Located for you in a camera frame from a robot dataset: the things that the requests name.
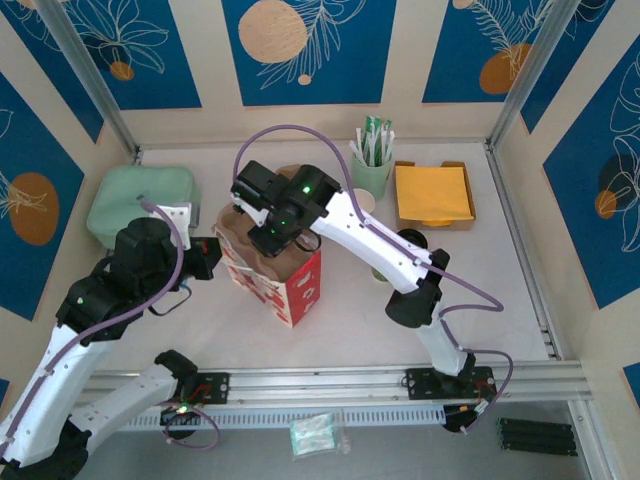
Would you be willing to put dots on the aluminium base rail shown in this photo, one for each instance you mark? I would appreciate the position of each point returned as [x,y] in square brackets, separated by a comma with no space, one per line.
[320,385]

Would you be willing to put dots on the aluminium frame post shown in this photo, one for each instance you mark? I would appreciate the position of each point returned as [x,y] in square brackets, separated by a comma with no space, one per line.
[535,65]
[90,65]

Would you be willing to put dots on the black left base electronics box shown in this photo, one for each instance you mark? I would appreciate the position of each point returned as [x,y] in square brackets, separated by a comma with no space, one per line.
[175,425]

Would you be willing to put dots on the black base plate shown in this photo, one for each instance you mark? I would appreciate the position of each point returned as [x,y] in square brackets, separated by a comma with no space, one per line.
[420,382]
[217,387]

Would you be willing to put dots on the white blue paper packet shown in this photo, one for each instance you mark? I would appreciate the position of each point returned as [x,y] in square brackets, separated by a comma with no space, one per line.
[186,287]

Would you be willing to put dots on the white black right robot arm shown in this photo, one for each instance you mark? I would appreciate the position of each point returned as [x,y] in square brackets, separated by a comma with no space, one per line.
[365,245]

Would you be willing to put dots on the mint green lidded container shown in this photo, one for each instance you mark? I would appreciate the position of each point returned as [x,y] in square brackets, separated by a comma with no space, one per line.
[135,200]

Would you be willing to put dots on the black bar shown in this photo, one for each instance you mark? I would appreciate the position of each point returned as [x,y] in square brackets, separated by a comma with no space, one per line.
[540,448]
[535,425]
[537,436]

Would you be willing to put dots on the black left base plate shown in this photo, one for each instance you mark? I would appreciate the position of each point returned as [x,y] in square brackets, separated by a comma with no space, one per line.
[217,387]

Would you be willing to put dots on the red white paper gift bag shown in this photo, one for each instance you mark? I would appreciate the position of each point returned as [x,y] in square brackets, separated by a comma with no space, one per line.
[300,295]

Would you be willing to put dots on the plastic bag of white packets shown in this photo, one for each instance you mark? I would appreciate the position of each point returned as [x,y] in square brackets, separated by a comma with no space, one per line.
[311,435]

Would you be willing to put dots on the small clear plastic bag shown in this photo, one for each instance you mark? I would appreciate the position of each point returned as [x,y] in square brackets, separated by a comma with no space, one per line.
[342,440]

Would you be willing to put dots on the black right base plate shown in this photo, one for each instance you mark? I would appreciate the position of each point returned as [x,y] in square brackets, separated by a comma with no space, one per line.
[420,382]

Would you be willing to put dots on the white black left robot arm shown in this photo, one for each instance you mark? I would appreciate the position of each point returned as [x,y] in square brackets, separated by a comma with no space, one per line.
[55,385]

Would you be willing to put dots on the mint green holder cup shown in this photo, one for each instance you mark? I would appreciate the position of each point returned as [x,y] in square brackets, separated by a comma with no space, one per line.
[370,180]

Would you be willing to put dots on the cardboard napkin tray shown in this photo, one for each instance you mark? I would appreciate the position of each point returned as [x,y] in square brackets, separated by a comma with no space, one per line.
[455,163]

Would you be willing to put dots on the black right base electronics box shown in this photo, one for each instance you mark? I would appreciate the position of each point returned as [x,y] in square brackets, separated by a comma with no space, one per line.
[455,422]

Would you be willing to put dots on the black base electronics box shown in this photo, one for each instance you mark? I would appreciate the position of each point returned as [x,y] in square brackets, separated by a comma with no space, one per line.
[455,422]
[175,425]

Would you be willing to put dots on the green stirrer packet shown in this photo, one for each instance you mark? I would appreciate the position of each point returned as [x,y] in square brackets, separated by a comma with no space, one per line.
[370,127]
[386,125]

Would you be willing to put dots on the stack of black lids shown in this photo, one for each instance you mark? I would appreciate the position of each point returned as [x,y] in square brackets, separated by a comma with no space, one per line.
[415,236]

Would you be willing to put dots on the aluminium side rail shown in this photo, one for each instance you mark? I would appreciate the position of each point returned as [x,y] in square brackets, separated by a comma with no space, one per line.
[520,250]

